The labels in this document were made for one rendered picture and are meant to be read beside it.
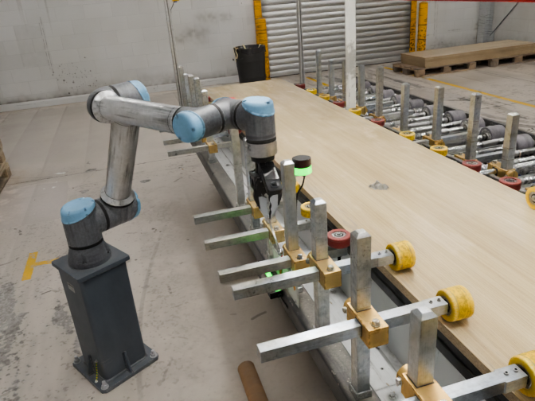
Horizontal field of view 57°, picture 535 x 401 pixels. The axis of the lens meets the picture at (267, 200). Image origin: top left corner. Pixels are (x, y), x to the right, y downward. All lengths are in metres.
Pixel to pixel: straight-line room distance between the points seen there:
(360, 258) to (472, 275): 0.46
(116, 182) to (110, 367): 0.89
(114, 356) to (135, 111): 1.31
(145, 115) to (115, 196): 0.74
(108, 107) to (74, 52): 7.64
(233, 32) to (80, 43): 2.67
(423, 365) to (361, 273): 0.26
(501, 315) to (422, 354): 0.42
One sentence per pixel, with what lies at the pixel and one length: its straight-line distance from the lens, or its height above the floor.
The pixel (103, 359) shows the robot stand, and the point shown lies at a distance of 2.52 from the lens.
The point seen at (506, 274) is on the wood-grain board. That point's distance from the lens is 1.53.
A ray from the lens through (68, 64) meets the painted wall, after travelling 9.44.
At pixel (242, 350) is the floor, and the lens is 2.61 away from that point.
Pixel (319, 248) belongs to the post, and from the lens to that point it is 1.37.
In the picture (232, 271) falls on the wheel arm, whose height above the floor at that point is 0.86.
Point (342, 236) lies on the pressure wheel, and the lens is 1.64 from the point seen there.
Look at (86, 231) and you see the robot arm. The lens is 2.26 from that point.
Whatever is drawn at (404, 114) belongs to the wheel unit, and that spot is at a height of 0.93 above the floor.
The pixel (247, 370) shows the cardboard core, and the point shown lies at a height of 0.08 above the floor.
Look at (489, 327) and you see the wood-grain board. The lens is 1.32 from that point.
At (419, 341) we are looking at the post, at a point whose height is 1.08.
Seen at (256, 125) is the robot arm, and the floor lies 1.32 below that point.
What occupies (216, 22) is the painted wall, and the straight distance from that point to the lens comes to 9.53.
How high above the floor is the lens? 1.68
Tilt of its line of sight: 24 degrees down
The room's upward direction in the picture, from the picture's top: 5 degrees counter-clockwise
